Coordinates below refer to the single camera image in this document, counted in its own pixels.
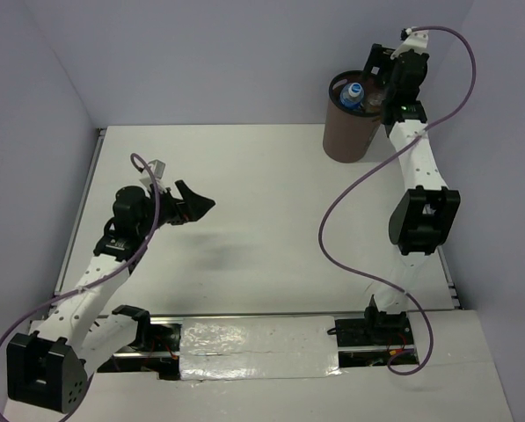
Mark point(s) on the blue label bottle horizontal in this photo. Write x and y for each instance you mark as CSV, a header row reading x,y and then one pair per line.
x,y
352,96

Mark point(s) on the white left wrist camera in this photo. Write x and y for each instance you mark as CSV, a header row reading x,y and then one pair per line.
x,y
153,173

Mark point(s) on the red cap small bottle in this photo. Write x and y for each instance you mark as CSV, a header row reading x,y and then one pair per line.
x,y
373,102

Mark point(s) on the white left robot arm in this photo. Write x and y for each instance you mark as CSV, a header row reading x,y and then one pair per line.
x,y
51,367

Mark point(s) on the brown waste bin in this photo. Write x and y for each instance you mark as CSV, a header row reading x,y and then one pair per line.
x,y
348,133

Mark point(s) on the silver foil sheet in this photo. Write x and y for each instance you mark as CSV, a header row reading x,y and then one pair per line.
x,y
253,348

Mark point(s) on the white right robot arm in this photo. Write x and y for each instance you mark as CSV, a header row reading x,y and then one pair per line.
x,y
422,219

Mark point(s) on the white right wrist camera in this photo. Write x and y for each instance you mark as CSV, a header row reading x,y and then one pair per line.
x,y
414,40

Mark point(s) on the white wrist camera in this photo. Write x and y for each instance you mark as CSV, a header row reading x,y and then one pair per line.
x,y
153,173
414,40

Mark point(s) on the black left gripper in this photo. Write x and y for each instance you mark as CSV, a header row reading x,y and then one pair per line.
x,y
193,205

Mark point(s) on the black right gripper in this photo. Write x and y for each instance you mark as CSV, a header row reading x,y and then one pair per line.
x,y
379,56

